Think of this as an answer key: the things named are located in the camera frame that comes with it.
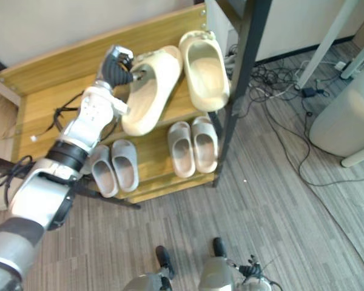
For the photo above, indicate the wooden shoe rack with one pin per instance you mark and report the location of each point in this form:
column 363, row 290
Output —
column 48, row 100

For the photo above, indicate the white appliance base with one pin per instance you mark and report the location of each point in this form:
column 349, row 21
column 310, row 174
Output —
column 359, row 159

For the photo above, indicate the black power adapter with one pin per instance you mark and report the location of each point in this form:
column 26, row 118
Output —
column 308, row 92

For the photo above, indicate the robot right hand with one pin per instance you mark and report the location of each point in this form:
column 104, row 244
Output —
column 250, row 269

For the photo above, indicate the black rack leg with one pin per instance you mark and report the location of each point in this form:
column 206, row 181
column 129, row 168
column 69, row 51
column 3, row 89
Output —
column 109, row 197

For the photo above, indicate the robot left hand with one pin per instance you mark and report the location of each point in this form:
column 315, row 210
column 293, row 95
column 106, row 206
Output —
column 115, row 71

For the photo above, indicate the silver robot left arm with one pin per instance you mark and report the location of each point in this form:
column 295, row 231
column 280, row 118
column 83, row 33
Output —
column 88, row 113

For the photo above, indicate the pale grey round appliance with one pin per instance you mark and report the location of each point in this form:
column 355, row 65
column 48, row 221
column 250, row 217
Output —
column 345, row 115

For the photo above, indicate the large cream slipper with charms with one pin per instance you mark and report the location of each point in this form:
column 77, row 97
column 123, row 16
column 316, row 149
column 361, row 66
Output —
column 206, row 69

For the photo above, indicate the small grey slipper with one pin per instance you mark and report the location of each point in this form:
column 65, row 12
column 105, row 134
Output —
column 104, row 175
column 126, row 166

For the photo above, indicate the small beige slipper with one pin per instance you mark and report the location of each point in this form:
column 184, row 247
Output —
column 204, row 145
column 182, row 151

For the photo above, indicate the black metal post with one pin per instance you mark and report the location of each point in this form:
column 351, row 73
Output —
column 245, row 54

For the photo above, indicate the white table leg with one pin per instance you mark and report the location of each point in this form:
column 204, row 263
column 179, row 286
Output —
column 324, row 42
column 359, row 57

